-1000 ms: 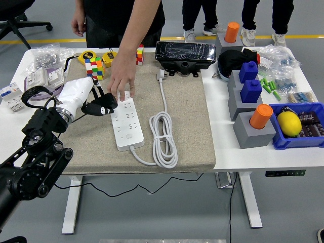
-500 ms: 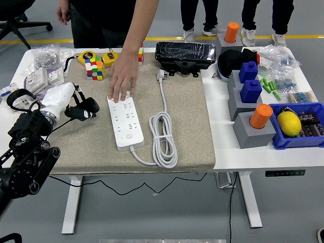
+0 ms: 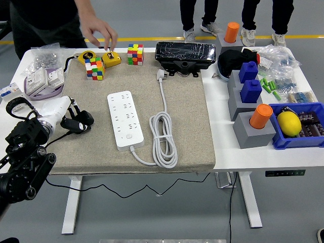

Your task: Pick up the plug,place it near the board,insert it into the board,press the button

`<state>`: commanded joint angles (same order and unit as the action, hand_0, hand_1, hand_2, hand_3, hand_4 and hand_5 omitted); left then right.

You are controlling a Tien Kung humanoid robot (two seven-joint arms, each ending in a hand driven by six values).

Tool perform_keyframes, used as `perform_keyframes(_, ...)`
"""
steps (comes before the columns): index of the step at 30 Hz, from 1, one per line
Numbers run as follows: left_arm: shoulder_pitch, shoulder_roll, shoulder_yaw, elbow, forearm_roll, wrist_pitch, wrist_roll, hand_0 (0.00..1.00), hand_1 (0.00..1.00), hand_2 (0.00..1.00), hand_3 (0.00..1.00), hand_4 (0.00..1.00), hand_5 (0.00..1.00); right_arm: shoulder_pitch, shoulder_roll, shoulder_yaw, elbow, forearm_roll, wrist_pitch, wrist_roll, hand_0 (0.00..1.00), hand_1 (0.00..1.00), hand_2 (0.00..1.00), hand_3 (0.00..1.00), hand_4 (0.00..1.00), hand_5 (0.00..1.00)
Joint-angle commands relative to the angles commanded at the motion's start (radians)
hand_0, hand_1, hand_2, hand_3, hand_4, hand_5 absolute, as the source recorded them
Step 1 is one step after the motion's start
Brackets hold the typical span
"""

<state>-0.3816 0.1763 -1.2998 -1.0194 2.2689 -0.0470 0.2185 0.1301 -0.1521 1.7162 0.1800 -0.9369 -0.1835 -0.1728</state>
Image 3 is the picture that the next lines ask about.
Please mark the orange cylinder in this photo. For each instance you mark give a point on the orange cylinder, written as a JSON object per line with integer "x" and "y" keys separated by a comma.
{"x": 260, "y": 116}
{"x": 231, "y": 31}

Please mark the black office chair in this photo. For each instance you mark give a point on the black office chair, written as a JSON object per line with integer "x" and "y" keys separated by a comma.
{"x": 3, "y": 30}

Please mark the black cloth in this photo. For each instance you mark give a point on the black cloth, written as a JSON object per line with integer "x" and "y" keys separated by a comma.
{"x": 230, "y": 60}

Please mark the person's left forearm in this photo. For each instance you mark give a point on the person's left forearm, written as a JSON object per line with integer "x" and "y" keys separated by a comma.
{"x": 84, "y": 7}

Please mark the black power adapter plug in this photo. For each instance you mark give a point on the black power adapter plug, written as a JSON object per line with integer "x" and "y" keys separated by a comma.
{"x": 87, "y": 117}

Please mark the grey block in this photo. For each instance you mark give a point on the grey block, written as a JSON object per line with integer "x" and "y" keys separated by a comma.
{"x": 233, "y": 81}
{"x": 235, "y": 106}
{"x": 225, "y": 46}
{"x": 253, "y": 139}

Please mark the small clear bag blue parts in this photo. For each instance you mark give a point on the small clear bag blue parts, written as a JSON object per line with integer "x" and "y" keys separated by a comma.
{"x": 286, "y": 84}

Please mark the black table control panel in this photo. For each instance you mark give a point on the black table control panel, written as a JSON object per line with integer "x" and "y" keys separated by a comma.
{"x": 284, "y": 173}

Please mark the small clear plastic bag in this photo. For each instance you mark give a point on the small clear plastic bag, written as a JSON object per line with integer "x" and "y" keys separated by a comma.
{"x": 67, "y": 52}

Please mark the white table leg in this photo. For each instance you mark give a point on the white table leg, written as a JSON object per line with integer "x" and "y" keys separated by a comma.
{"x": 71, "y": 220}
{"x": 250, "y": 202}

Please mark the black metal clip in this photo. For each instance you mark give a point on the black metal clip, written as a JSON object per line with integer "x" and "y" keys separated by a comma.
{"x": 285, "y": 110}

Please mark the small metal clip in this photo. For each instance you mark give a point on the small metal clip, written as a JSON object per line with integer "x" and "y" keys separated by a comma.
{"x": 215, "y": 75}

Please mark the small white wall socket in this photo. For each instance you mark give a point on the small white wall socket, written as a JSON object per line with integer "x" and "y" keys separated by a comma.
{"x": 55, "y": 77}

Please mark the clear bag of screws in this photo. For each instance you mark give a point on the clear bag of screws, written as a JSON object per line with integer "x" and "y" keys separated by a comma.
{"x": 45, "y": 58}

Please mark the small red item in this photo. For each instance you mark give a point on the small red item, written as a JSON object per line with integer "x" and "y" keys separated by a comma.
{"x": 258, "y": 58}

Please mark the yellow lemon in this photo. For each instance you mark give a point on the yellow lemon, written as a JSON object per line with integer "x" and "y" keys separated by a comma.
{"x": 288, "y": 124}

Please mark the white blue-rimmed object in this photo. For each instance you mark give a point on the white blue-rimmed object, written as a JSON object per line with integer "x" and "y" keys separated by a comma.
{"x": 224, "y": 76}

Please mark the green plastic anchor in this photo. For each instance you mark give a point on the green plastic anchor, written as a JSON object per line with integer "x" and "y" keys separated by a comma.
{"x": 274, "y": 85}
{"x": 270, "y": 85}
{"x": 265, "y": 82}
{"x": 276, "y": 96}
{"x": 262, "y": 82}
{"x": 266, "y": 88}

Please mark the white circuit breaker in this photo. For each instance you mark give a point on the white circuit breaker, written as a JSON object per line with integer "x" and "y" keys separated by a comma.
{"x": 10, "y": 92}

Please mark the person's left hand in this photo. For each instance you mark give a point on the person's left hand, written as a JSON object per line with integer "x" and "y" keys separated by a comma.
{"x": 97, "y": 24}

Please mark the small yellow tape measure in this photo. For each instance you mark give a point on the small yellow tape measure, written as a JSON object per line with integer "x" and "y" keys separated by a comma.
{"x": 111, "y": 58}

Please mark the large white wall socket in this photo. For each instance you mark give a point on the large white wall socket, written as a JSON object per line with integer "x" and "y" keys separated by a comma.
{"x": 36, "y": 81}

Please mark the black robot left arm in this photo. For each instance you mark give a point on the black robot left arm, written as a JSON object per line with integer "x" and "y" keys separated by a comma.
{"x": 22, "y": 162}

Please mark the black shoe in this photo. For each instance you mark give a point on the black shoe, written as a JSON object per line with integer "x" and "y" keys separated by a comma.
{"x": 321, "y": 235}

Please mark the multicoloured puzzle cube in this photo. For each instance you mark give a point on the multicoloured puzzle cube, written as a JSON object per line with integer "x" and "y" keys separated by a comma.
{"x": 95, "y": 69}
{"x": 135, "y": 54}

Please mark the grey-brown mat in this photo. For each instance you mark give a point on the grey-brown mat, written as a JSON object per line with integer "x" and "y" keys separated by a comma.
{"x": 189, "y": 126}

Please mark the clear bag of resistors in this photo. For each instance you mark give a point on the clear bag of resistors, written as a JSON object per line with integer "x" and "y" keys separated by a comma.
{"x": 301, "y": 97}

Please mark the white power strip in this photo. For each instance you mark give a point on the white power strip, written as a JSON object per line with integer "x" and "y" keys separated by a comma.
{"x": 124, "y": 119}

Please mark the lilac oval tray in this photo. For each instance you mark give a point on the lilac oval tray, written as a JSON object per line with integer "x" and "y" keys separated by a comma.
{"x": 45, "y": 96}

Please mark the blue block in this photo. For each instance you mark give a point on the blue block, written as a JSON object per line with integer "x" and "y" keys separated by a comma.
{"x": 248, "y": 72}
{"x": 250, "y": 92}

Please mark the black film-wrapped device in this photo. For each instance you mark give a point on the black film-wrapped device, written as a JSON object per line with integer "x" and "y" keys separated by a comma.
{"x": 184, "y": 51}

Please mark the grey box under table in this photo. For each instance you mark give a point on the grey box under table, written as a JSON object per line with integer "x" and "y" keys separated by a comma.
{"x": 224, "y": 181}

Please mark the blue plastic bin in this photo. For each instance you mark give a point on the blue plastic bin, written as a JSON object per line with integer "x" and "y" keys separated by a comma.
{"x": 291, "y": 143}

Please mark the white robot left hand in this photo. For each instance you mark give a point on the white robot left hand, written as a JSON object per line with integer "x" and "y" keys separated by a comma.
{"x": 54, "y": 108}

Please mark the dark brown capacitor pack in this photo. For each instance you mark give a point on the dark brown capacitor pack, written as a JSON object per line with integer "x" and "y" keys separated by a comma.
{"x": 311, "y": 124}

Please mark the large yellow tape measure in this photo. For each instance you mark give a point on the large yellow tape measure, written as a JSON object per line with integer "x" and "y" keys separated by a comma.
{"x": 87, "y": 56}

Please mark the large clear bag blue parts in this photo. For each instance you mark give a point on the large clear bag blue parts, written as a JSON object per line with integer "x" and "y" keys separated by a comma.
{"x": 278, "y": 58}

